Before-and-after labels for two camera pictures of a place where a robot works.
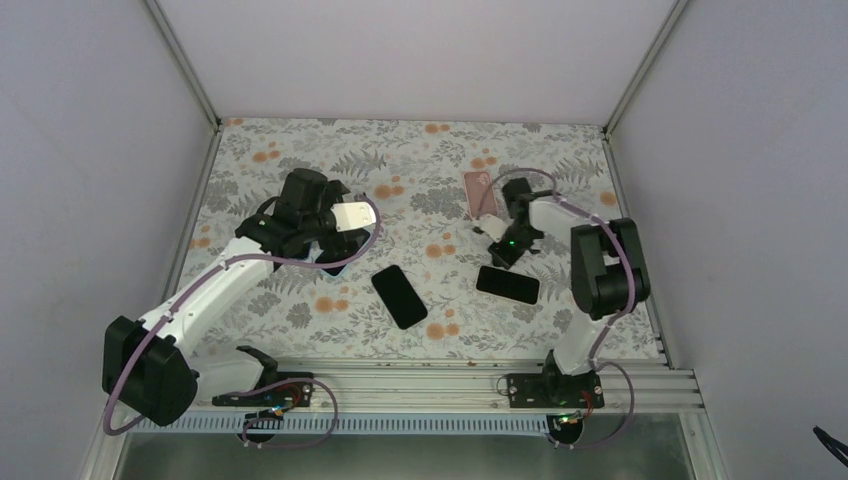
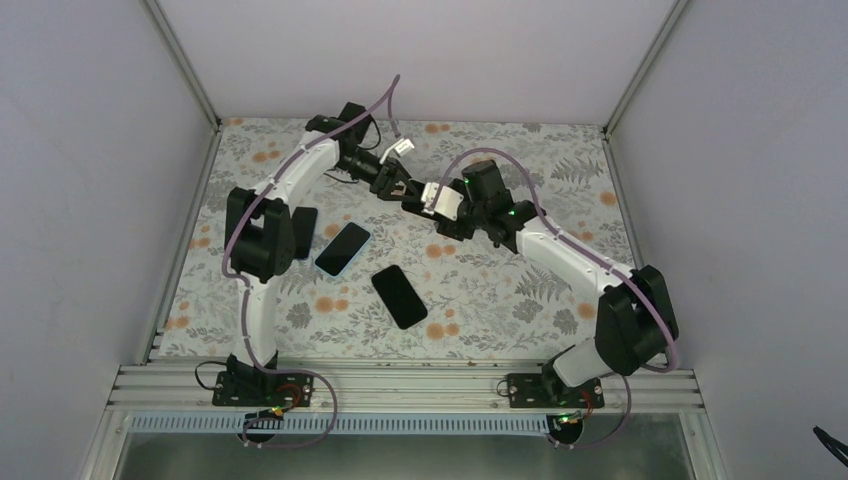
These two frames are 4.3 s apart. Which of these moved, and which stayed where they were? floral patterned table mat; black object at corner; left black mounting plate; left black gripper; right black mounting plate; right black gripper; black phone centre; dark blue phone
Moved: dark blue phone; left black gripper; right black gripper
Stayed: right black mounting plate; floral patterned table mat; left black mounting plate; black object at corner; black phone centre
